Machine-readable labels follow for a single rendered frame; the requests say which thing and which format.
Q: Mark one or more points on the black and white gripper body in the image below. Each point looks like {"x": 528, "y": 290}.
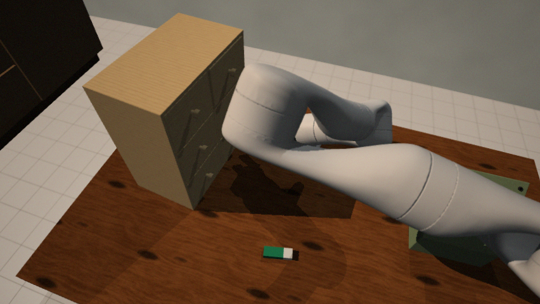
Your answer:
{"x": 305, "y": 133}

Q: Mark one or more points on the dark olive drawer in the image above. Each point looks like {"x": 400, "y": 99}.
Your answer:
{"x": 226, "y": 149}
{"x": 188, "y": 112}
{"x": 198, "y": 147}
{"x": 221, "y": 109}
{"x": 226, "y": 70}
{"x": 205, "y": 175}

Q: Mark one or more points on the tan wooden chest of drawers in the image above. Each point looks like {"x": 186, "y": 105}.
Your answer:
{"x": 132, "y": 94}

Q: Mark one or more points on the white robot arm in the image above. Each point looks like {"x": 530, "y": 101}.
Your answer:
{"x": 406, "y": 182}

